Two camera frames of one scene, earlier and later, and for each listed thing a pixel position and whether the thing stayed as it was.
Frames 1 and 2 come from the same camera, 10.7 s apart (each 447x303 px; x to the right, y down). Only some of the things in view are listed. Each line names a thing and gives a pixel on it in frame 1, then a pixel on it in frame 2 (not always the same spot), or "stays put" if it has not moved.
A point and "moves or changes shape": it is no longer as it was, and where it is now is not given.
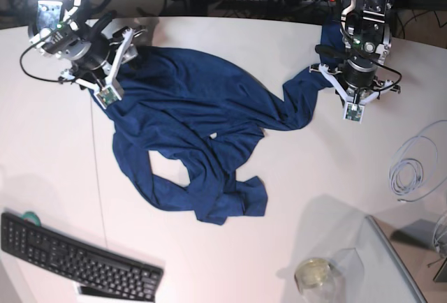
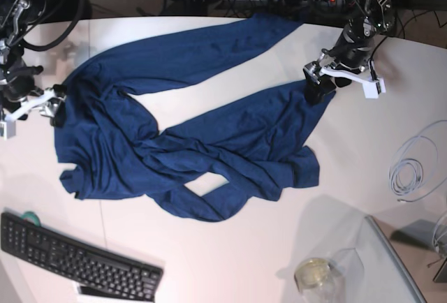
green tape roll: x=32 y=217 stays put
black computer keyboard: x=94 y=272 stays put
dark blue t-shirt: x=218 y=110 moves or changes shape
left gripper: x=93 y=52 → x=17 y=83
